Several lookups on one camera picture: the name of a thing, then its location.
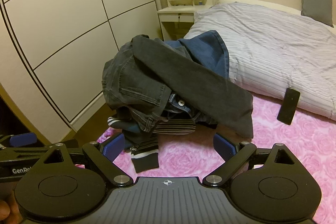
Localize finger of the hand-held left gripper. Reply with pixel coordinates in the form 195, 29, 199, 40
0, 132, 38, 149

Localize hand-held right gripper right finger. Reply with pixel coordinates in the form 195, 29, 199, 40
203, 132, 298, 186

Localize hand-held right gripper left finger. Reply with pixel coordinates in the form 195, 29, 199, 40
41, 132, 134, 186

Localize dark grey pants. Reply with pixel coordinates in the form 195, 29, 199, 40
102, 34, 255, 138

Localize pile of jeans and clothes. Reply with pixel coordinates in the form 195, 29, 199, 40
164, 30, 230, 80

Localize person's left hand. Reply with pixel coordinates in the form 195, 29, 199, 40
0, 186, 20, 224

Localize black garment with white stripes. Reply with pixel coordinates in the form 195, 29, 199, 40
106, 116, 160, 174

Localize dark denim jeans with button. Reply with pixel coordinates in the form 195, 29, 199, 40
160, 93, 218, 127

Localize pink rose rug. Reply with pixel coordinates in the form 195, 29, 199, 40
97, 93, 336, 224

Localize black rectangular device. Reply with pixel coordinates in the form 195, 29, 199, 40
277, 88, 300, 125

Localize white striped duvet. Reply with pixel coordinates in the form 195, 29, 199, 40
184, 2, 336, 119

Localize white wardrobe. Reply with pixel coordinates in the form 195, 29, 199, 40
0, 0, 162, 140

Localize white vanity table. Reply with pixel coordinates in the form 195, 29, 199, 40
157, 5, 214, 42

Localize grey pillow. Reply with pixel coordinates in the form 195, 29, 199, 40
298, 0, 334, 28

